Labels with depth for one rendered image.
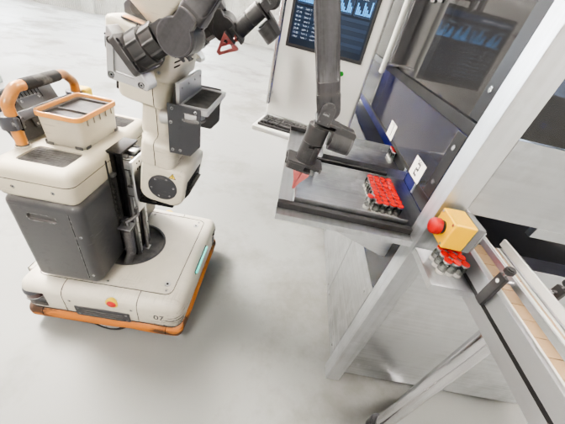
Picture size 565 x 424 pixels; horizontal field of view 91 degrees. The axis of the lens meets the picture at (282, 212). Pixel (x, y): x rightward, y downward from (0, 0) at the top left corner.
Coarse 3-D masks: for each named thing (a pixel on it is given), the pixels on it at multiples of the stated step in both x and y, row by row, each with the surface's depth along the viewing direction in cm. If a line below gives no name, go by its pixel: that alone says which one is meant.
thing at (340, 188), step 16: (320, 176) 98; (336, 176) 101; (352, 176) 102; (384, 176) 101; (304, 192) 88; (320, 192) 90; (336, 192) 92; (352, 192) 94; (336, 208) 80; (352, 208) 80; (400, 224) 82
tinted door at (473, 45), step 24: (480, 0) 72; (504, 0) 63; (528, 0) 56; (456, 24) 82; (480, 24) 70; (504, 24) 61; (456, 48) 79; (480, 48) 68; (504, 48) 60; (432, 72) 90; (456, 72) 76; (480, 72) 66; (456, 96) 74; (480, 96) 64
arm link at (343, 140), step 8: (328, 104) 66; (320, 112) 67; (328, 112) 67; (320, 120) 68; (328, 120) 68; (336, 128) 70; (344, 128) 71; (336, 136) 72; (344, 136) 72; (352, 136) 72; (336, 144) 72; (344, 144) 72; (352, 144) 72; (336, 152) 75; (344, 152) 74
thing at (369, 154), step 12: (324, 144) 123; (360, 144) 129; (372, 144) 129; (384, 144) 129; (324, 156) 107; (336, 156) 107; (348, 156) 117; (360, 156) 120; (372, 156) 122; (384, 156) 125; (372, 168) 108; (384, 168) 108; (396, 168) 117
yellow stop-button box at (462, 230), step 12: (444, 216) 66; (456, 216) 64; (468, 216) 65; (444, 228) 64; (456, 228) 61; (468, 228) 61; (480, 228) 62; (444, 240) 64; (456, 240) 63; (468, 240) 63
